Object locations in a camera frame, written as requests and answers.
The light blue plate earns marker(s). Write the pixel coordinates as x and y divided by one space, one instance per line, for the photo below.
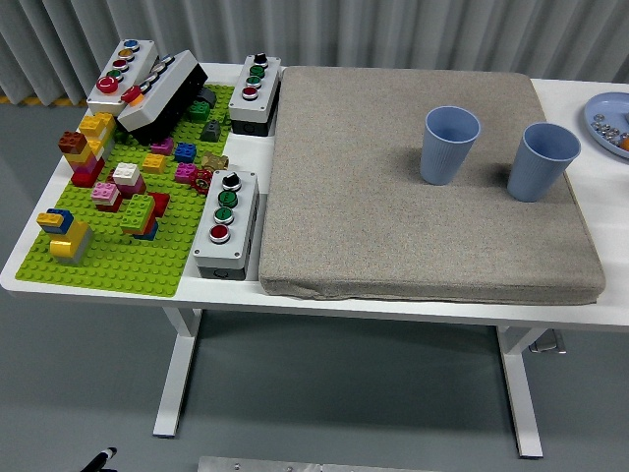
609 104

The brown yellow red brick tower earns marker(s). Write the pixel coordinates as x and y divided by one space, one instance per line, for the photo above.
81 157

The small four-button control box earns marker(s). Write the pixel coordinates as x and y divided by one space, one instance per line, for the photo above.
268 93

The green orange blue brick stack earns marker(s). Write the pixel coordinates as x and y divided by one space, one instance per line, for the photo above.
137 211

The dark green brick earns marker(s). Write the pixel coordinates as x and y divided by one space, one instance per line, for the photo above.
198 112

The grey pleated curtain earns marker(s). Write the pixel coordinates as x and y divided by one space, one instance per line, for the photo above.
245 24

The grey bracket under table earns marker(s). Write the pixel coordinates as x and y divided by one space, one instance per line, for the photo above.
550 344

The pink and red brick stack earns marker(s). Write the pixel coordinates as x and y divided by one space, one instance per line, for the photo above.
105 194

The green brick baseplate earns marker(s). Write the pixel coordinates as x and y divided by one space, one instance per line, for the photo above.
123 265

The yellow blue grey brick duck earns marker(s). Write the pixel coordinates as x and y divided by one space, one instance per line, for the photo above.
69 241

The grey sloped brick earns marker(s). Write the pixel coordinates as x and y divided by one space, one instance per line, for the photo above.
211 132

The white table leg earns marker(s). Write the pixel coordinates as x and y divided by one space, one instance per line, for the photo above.
521 393
174 383

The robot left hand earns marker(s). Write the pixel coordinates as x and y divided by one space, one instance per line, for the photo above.
100 459

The blue ribbed plastic cup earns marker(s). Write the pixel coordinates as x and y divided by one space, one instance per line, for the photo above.
533 172
442 162

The large four-button control box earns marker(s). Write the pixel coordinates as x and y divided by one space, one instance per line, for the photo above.
243 216

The grey-brown cushion mat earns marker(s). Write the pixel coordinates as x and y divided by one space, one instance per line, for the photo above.
368 196

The white and pink brick stack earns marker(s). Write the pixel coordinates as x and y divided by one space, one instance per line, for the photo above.
127 174

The tilted white black-based button box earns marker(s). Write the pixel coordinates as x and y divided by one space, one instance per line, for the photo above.
167 83

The yellow white green brick stack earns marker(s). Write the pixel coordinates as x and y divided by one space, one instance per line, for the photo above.
96 125

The magenta brick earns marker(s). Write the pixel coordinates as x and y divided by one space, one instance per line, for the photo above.
163 146
185 172

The white five-button control box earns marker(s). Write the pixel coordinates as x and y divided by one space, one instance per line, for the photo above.
142 59

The grey metal plate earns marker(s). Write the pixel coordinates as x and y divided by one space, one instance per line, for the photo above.
270 464

